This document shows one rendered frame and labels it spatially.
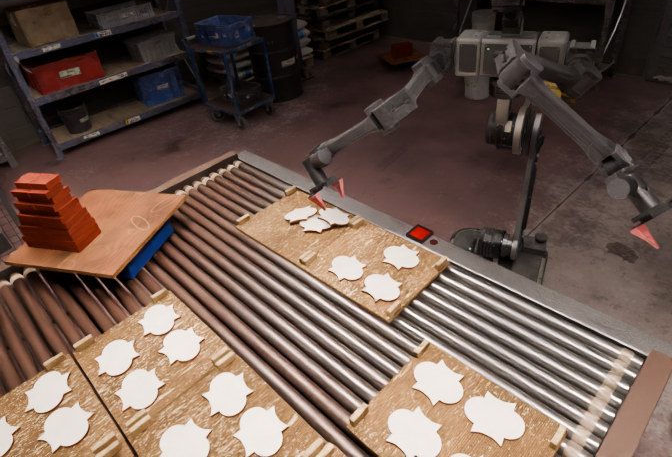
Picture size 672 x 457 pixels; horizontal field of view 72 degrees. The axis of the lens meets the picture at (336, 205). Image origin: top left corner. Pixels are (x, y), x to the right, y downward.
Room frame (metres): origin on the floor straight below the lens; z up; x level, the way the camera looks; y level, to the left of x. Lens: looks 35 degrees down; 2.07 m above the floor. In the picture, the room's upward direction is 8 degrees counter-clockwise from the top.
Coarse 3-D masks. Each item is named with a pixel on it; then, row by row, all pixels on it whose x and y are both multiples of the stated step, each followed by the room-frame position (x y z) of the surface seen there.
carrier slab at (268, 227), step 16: (272, 208) 1.68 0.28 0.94; (288, 208) 1.66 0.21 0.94; (320, 208) 1.63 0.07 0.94; (256, 224) 1.58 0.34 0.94; (272, 224) 1.56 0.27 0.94; (288, 224) 1.55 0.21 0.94; (256, 240) 1.47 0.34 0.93; (272, 240) 1.45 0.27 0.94; (288, 240) 1.44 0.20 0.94; (304, 240) 1.43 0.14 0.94; (320, 240) 1.41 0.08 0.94; (288, 256) 1.34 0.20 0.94
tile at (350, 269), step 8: (344, 256) 1.29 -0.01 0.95; (352, 256) 1.28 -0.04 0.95; (336, 264) 1.25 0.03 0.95; (344, 264) 1.25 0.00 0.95; (352, 264) 1.24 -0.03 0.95; (360, 264) 1.23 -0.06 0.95; (336, 272) 1.21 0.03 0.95; (344, 272) 1.20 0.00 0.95; (352, 272) 1.20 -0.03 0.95; (360, 272) 1.19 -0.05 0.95; (352, 280) 1.16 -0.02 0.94
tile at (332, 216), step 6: (330, 210) 1.57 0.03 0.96; (336, 210) 1.57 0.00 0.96; (324, 216) 1.52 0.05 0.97; (330, 216) 1.52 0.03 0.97; (336, 216) 1.52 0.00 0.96; (342, 216) 1.53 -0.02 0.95; (348, 216) 1.54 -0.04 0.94; (330, 222) 1.47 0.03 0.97; (336, 222) 1.48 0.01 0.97; (342, 222) 1.48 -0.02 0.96
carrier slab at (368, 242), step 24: (336, 240) 1.40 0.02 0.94; (360, 240) 1.38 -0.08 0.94; (384, 240) 1.36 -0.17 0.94; (312, 264) 1.28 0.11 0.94; (384, 264) 1.23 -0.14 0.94; (432, 264) 1.20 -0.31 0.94; (336, 288) 1.14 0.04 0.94; (360, 288) 1.13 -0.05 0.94; (408, 288) 1.10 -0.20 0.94; (384, 312) 1.01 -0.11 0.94
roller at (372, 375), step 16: (176, 224) 1.68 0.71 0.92; (192, 240) 1.55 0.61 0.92; (208, 256) 1.44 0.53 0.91; (240, 272) 1.31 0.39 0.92; (256, 288) 1.21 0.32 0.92; (272, 304) 1.13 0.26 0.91; (288, 304) 1.12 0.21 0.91; (304, 320) 1.03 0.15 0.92; (320, 336) 0.96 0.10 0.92; (336, 352) 0.90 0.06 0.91; (352, 352) 0.89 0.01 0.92; (352, 368) 0.84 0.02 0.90; (368, 368) 0.82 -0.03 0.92; (384, 384) 0.77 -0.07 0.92
